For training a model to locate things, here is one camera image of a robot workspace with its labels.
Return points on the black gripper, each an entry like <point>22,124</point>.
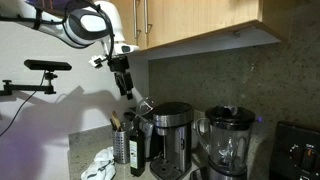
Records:
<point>118,64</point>

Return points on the black blender lid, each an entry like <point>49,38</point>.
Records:
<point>230,116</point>

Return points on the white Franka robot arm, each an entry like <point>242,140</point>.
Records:
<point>83,26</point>

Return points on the clear blender jar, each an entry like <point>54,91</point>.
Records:
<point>230,146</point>

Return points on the steel blender base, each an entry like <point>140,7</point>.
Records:
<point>226,175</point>

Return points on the wooden spatula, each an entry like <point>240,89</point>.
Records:
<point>116,120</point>

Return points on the perforated steel utensil holder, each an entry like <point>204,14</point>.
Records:
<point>121,146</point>

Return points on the dark olive oil bottle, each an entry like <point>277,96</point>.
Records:
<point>137,150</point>

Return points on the steel black coffee maker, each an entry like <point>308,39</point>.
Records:
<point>173,133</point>

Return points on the white crumpled cloth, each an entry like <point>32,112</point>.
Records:
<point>100,165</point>

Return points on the black stove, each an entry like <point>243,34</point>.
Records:
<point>286,153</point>

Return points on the black stove knob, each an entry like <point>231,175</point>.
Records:
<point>308,159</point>

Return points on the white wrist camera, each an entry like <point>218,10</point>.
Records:
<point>96,61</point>

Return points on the black bar stereo camera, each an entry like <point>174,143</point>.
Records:
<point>47,65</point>

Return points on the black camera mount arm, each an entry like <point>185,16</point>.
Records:
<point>28,87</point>

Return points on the wooden wall cabinet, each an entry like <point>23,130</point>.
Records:
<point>200,16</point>

